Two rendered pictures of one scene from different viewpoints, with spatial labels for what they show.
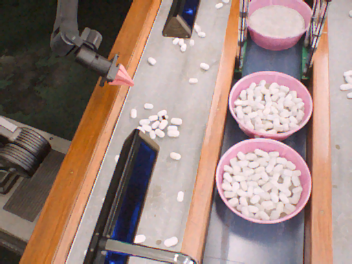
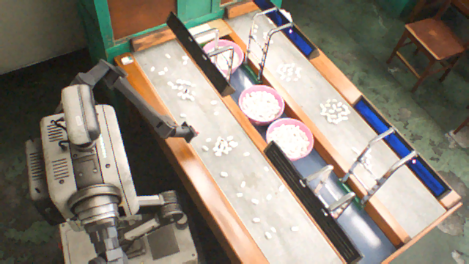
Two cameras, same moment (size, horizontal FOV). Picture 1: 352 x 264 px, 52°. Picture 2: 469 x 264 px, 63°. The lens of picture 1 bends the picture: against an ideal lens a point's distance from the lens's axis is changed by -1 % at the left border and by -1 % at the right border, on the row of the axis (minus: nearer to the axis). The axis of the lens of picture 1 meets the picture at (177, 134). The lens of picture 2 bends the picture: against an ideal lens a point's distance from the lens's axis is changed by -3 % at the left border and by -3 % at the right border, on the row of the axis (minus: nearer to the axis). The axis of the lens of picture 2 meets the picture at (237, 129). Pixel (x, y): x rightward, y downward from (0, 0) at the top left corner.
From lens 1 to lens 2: 134 cm
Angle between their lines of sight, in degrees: 33
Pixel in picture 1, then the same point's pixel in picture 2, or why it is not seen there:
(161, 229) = (272, 188)
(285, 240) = (312, 158)
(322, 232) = (327, 143)
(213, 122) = (248, 127)
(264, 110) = (260, 108)
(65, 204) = (223, 210)
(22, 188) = (152, 242)
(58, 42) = (166, 131)
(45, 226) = (226, 226)
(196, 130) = (242, 136)
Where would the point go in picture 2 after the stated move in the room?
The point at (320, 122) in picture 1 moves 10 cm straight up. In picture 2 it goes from (289, 100) to (292, 89)
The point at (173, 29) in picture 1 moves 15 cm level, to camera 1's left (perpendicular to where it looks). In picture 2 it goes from (228, 92) to (208, 110)
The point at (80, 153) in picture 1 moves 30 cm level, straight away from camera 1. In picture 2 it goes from (203, 184) to (146, 171)
